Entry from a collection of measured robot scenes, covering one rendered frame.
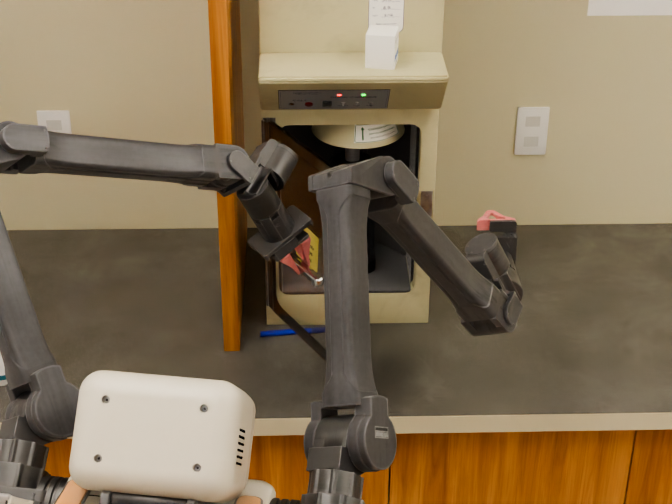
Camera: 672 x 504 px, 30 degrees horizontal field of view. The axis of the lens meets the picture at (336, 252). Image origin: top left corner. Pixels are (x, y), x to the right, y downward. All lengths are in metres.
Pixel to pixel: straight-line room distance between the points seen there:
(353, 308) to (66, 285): 1.08
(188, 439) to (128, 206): 1.36
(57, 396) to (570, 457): 1.04
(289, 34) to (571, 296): 0.84
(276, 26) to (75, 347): 0.74
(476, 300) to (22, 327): 0.70
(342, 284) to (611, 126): 1.26
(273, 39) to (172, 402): 0.85
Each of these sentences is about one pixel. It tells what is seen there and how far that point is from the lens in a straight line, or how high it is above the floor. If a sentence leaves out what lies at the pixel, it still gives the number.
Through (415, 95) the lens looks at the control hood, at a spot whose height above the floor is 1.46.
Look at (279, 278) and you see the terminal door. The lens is 2.37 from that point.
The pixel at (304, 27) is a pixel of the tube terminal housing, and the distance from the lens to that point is 2.21.
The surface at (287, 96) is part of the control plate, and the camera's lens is 2.18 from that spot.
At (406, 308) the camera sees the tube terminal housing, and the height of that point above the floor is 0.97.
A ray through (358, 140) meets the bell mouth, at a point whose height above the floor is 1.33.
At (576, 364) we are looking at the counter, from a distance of 2.42.
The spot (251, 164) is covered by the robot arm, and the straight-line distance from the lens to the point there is 2.02.
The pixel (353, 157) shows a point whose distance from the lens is 2.40.
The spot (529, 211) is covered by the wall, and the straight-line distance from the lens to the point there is 2.90.
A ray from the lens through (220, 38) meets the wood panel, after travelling 2.12.
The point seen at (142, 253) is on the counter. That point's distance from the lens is 2.75.
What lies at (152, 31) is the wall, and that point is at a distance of 2.69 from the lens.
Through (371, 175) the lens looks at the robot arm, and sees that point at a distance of 1.76.
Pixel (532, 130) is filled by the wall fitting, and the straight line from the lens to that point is 2.80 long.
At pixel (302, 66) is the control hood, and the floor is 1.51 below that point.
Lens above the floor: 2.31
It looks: 30 degrees down
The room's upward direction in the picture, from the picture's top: straight up
